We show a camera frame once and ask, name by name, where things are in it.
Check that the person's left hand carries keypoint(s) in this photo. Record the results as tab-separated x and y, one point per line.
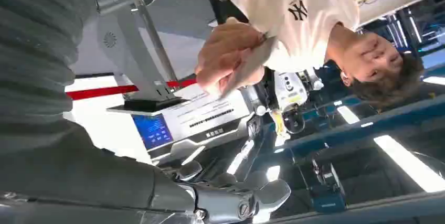
222	48

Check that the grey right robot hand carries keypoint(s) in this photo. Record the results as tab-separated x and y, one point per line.
87	180

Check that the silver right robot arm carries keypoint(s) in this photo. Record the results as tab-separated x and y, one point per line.
34	59

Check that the white kiosk with blue screen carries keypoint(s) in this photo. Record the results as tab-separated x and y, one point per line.
208	114

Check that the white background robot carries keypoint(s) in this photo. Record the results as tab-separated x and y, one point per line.
288	90

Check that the person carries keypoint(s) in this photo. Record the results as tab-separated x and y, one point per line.
306	41

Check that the grey leaning sign stand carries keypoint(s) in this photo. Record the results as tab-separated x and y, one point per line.
101	57

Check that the white ceiling light panel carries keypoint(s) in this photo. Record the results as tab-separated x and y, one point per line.
348	114
410	163

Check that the blue background machine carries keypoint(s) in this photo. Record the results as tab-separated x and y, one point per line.
326	194

